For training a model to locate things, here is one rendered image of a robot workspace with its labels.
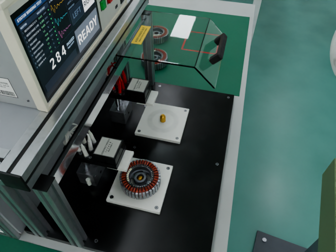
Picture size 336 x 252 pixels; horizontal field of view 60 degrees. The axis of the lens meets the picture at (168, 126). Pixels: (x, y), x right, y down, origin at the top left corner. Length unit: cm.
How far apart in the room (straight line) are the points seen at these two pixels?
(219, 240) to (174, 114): 43
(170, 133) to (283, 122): 134
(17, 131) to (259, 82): 208
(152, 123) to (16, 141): 52
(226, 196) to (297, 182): 107
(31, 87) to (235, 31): 113
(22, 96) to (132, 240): 43
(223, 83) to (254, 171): 81
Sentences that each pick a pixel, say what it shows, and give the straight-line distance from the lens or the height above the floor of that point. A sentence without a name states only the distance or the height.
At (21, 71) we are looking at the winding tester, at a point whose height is 121.
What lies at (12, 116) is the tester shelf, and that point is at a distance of 60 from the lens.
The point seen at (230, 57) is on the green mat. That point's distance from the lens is 132.
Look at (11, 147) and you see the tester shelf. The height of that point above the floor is 111.
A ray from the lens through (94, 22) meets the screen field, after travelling 71.
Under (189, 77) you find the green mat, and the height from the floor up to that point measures 75.
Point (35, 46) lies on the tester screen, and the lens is 53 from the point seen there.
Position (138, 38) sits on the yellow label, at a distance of 83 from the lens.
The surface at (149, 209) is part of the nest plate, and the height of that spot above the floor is 78.
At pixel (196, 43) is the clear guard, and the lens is 81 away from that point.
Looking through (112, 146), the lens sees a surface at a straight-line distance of 74.
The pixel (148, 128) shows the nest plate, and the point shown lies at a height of 78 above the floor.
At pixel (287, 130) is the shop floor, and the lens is 213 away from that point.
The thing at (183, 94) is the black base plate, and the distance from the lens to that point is 108.
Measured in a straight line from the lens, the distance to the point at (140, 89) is 88.
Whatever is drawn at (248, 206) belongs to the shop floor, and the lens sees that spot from 173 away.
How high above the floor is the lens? 150
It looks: 49 degrees down
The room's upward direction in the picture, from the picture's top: straight up
